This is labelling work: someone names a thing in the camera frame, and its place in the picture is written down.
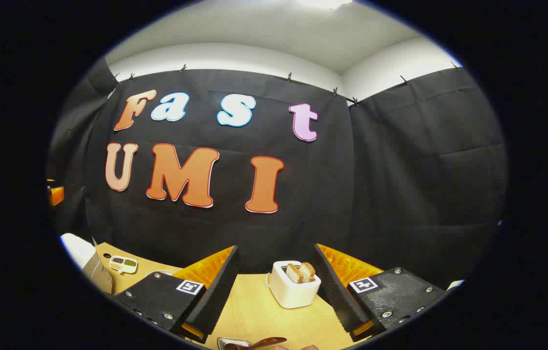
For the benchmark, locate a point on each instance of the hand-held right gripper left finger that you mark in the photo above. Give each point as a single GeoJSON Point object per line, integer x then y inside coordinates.
{"type": "Point", "coordinates": [220, 291]}

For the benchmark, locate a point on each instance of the toasted bread slice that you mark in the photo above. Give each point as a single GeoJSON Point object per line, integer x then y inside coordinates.
{"type": "Point", "coordinates": [294, 273]}
{"type": "Point", "coordinates": [308, 270]}

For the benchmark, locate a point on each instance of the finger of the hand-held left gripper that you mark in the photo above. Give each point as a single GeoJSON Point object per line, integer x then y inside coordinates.
{"type": "Point", "coordinates": [56, 195]}

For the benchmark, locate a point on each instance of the white rice cooker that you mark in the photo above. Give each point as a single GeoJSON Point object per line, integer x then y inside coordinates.
{"type": "Point", "coordinates": [79, 248]}

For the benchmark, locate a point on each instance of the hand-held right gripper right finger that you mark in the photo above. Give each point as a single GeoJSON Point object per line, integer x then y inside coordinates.
{"type": "Point", "coordinates": [337, 296]}

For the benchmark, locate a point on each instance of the white toaster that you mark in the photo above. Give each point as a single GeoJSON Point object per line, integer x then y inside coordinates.
{"type": "Point", "coordinates": [293, 294]}

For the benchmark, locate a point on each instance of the brown wooden spoon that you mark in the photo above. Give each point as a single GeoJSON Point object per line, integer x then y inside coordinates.
{"type": "Point", "coordinates": [266, 341]}

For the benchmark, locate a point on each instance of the white divided bean dish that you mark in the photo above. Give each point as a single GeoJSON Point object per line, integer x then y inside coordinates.
{"type": "Point", "coordinates": [123, 264]}

